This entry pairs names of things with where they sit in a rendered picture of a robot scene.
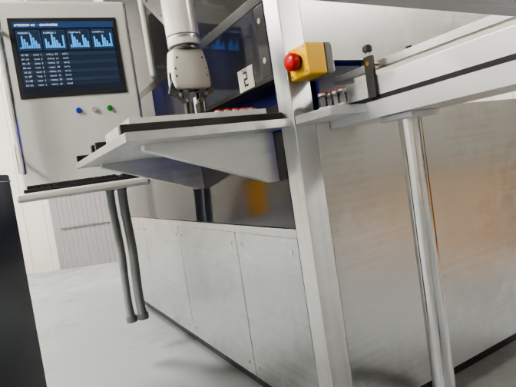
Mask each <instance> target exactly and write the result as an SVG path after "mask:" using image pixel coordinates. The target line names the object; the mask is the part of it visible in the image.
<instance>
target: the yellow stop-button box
mask: <svg viewBox="0 0 516 387"><path fill-rule="evenodd" d="M289 53H297V54H298V56H299V59H300V64H299V68H298V70H297V71H291V78H292V81H317V80H319V79H321V78H324V77H326V76H328V75H331V74H333V73H334V70H333V63H332V53H331V48H330V43H329V42H309V41H306V42H304V43H302V44H301V45H298V46H297V47H295V48H293V49H291V50H290V51H288V54H289Z"/></svg>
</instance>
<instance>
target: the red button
mask: <svg viewBox="0 0 516 387"><path fill-rule="evenodd" d="M299 64H300V59H299V56H298V54H297V53H289V54H287V55H286V57H285V59H284V66H285V69H286V70H287V71H297V70H298V68H299Z"/></svg>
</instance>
